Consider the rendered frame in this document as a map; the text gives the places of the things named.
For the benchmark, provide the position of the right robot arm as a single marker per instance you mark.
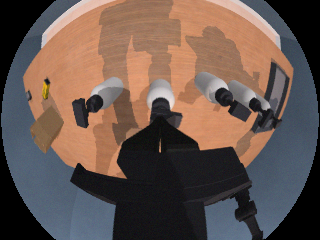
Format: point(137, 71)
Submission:
point(247, 210)

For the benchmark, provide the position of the brown cardboard box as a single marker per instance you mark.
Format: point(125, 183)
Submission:
point(45, 128)

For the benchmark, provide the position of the white pump bottle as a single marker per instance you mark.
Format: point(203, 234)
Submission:
point(101, 97)
point(247, 97)
point(160, 96)
point(265, 105)
point(216, 91)

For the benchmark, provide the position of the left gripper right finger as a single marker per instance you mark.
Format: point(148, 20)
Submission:
point(175, 140)

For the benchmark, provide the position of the yellow pocket level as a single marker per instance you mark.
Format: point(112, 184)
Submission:
point(45, 91)

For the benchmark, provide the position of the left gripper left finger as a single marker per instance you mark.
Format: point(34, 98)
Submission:
point(146, 139)

